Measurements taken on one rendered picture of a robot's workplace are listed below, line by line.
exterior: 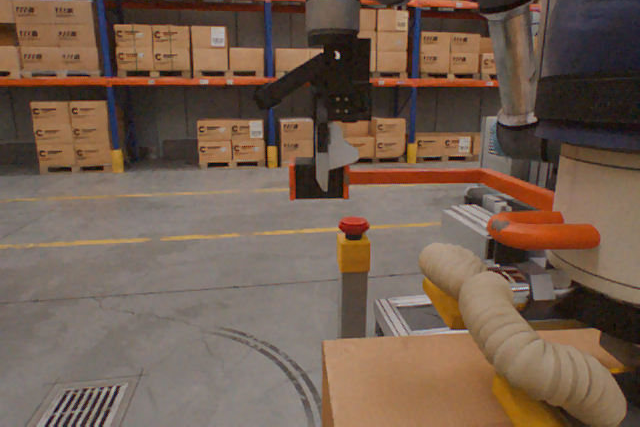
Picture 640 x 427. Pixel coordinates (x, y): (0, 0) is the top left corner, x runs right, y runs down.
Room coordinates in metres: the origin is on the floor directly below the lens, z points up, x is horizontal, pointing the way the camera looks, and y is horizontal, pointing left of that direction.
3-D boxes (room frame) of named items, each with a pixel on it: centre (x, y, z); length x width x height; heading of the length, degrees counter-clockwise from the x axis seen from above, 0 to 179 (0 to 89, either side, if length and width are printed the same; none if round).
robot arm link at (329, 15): (0.59, -0.01, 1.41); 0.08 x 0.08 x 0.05
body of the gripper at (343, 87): (0.59, -0.02, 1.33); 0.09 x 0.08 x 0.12; 95
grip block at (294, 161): (0.58, 0.01, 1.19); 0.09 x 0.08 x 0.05; 4
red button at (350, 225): (0.84, -0.07, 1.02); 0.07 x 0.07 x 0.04
